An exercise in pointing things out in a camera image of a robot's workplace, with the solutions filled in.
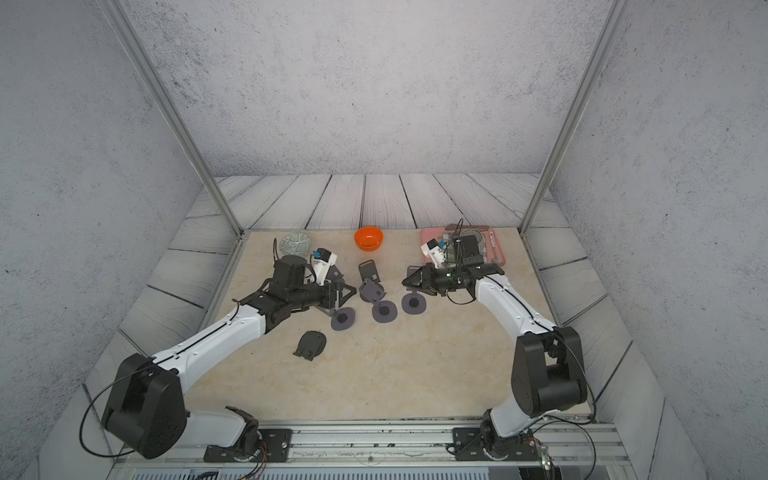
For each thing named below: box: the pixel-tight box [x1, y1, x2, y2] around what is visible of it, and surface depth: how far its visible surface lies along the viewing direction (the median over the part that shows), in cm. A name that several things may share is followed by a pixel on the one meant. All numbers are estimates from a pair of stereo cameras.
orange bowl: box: [354, 226, 384, 252], surface depth 117 cm
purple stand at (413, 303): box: [401, 290, 427, 315], surface depth 101 cm
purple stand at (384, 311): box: [372, 300, 398, 323], surface depth 100 cm
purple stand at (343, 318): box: [331, 307, 355, 331], surface depth 97 cm
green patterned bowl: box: [278, 232, 311, 257], surface depth 117 cm
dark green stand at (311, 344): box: [292, 331, 327, 361], surface depth 92 cm
